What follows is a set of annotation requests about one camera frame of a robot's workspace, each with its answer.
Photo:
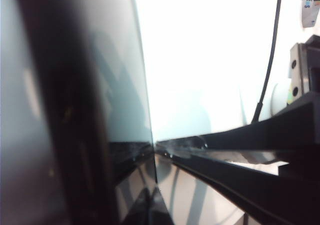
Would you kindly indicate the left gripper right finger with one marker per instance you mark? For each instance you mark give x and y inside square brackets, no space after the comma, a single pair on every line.
[275,140]

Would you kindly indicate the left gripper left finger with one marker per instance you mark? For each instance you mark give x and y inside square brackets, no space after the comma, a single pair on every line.
[100,185]

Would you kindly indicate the black phone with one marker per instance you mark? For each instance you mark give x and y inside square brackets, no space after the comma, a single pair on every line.
[125,60]

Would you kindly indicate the green printed plastic drink cup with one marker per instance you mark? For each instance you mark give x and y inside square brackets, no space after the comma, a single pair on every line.
[281,97]

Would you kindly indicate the colourful printed card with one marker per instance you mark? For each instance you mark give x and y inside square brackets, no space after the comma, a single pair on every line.
[311,12]

